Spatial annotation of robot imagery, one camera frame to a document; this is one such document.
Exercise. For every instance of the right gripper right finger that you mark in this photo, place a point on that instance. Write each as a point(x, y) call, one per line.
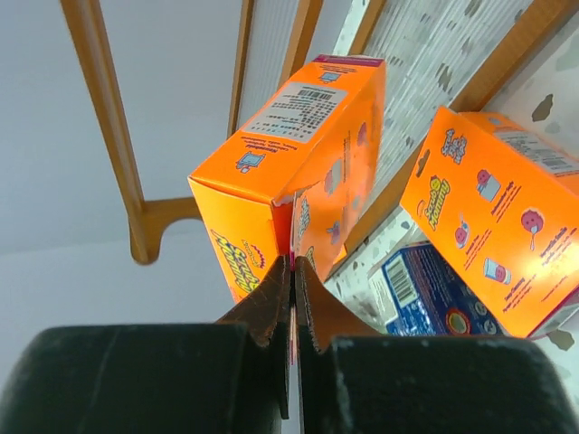
point(355, 380)

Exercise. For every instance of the orange Scrub Mommy box back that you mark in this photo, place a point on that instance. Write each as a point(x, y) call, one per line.
point(500, 204)

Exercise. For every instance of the orange pink Scrub Mommy box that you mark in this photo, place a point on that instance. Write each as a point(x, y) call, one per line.
point(295, 178)

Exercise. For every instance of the wooden three-tier shelf rack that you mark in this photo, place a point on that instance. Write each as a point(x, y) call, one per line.
point(147, 220)

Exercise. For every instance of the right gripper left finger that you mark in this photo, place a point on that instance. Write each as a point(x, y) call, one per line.
point(229, 376)

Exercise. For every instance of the blue green sponge pack right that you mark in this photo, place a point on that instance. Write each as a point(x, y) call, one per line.
point(418, 293)

